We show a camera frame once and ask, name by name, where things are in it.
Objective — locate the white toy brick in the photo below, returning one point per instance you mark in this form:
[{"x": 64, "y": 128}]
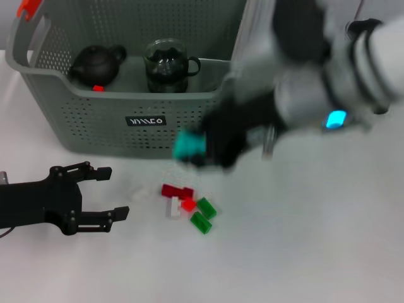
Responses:
[
  {"x": 173, "y": 210},
  {"x": 139, "y": 193}
]

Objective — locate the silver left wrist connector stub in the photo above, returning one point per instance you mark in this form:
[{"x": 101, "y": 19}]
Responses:
[{"x": 2, "y": 176}]

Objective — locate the glass teacup with black base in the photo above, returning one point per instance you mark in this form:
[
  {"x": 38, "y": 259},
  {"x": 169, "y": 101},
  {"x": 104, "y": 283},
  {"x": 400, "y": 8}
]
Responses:
[
  {"x": 165, "y": 85},
  {"x": 164, "y": 60}
]

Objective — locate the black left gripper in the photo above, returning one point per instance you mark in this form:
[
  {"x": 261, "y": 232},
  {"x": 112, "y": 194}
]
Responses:
[{"x": 38, "y": 199}]

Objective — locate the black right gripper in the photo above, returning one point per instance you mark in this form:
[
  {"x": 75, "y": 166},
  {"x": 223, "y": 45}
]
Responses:
[{"x": 233, "y": 135}]

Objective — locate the teal square toy brick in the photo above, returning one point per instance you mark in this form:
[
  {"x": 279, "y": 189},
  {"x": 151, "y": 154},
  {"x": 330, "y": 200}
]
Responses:
[{"x": 187, "y": 146}]

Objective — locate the black clay teapot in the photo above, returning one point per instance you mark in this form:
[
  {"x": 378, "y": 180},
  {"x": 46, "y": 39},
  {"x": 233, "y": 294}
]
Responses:
[{"x": 94, "y": 66}]

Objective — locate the dark red toy brick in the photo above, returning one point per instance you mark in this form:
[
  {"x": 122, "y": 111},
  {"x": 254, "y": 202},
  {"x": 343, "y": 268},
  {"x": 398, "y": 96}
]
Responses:
[{"x": 170, "y": 190}]

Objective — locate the green toy brick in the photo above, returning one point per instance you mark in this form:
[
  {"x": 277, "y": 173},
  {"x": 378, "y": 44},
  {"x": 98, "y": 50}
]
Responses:
[
  {"x": 206, "y": 208},
  {"x": 201, "y": 222}
]

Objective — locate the small red toy brick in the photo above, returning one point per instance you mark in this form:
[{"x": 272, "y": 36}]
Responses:
[
  {"x": 98, "y": 88},
  {"x": 188, "y": 205}
]

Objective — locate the grey perforated plastic storage bin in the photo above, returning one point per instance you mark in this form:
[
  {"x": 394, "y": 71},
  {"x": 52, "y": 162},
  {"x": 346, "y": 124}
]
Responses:
[{"x": 94, "y": 126}]

